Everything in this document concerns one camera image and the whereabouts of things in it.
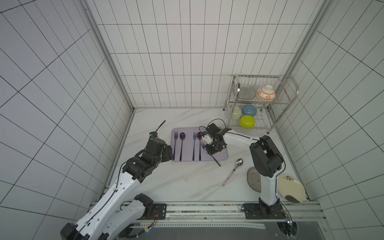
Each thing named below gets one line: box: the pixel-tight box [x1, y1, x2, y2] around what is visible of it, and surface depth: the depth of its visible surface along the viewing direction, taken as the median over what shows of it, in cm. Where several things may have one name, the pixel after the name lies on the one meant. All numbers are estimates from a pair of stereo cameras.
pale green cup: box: [231, 106, 243, 120], surface depth 106 cm
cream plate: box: [276, 173, 306, 203], surface depth 81 cm
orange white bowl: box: [256, 85, 276, 101], surface depth 87 cm
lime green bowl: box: [239, 115, 255, 128], surface depth 103 cm
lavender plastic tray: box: [170, 127, 228, 162], surface depth 99 cm
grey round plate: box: [232, 85, 257, 100], surface depth 93 cm
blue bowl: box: [241, 104, 257, 117], surface depth 112 cm
